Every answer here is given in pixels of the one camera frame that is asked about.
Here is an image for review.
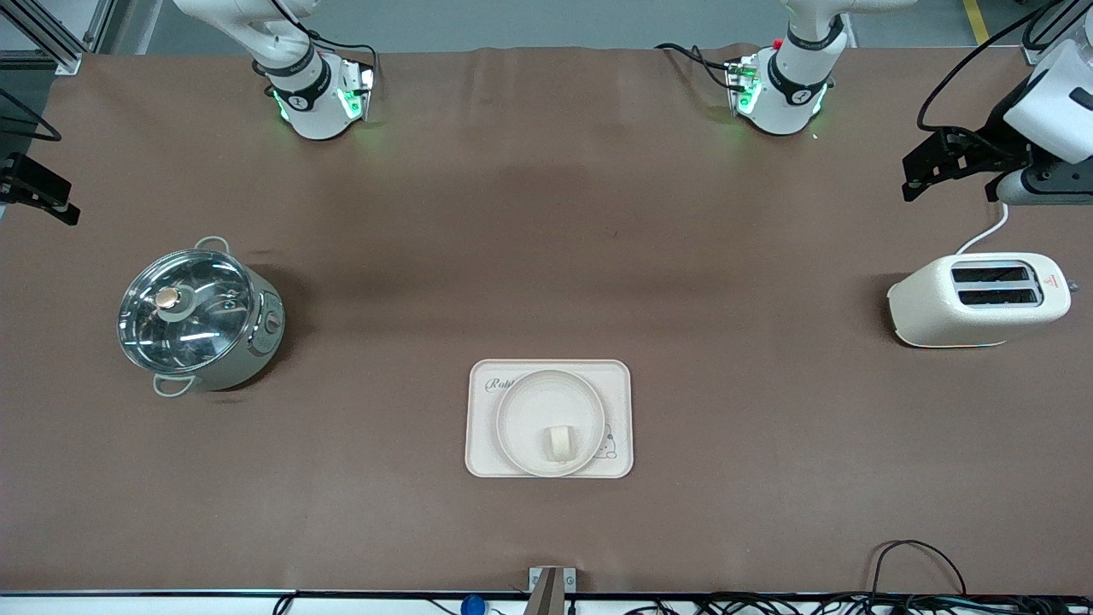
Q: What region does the black right base cable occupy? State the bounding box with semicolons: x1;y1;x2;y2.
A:
307;30;379;91

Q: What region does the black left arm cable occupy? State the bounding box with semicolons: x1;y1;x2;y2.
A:
917;0;1068;133

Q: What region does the brown table cover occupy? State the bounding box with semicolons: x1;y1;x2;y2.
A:
0;43;1093;595

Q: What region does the black looped floor cable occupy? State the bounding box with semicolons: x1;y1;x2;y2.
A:
866;539;969;599

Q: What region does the black left base cable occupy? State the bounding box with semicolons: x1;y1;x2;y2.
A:
655;43;745;91

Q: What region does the aluminium frame profile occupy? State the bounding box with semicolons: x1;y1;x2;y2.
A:
0;0;116;76

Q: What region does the white round plate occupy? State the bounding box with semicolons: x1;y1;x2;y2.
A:
495;369;605;477

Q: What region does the cream rabbit print tray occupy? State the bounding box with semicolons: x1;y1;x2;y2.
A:
465;359;634;479

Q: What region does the black base cable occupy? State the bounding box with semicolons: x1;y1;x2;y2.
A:
307;30;379;91
655;43;745;91

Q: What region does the steel electric cooking pot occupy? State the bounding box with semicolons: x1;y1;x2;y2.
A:
117;236;287;399

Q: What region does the white toaster power cable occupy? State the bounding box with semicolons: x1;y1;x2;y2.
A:
955;202;1010;255

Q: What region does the glass pot lid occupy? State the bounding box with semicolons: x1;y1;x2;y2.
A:
118;249;256;374

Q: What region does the grey metal mount bracket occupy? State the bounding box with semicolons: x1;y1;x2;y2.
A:
528;566;576;615

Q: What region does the cream two-slot toaster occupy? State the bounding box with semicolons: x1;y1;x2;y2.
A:
886;252;1079;349

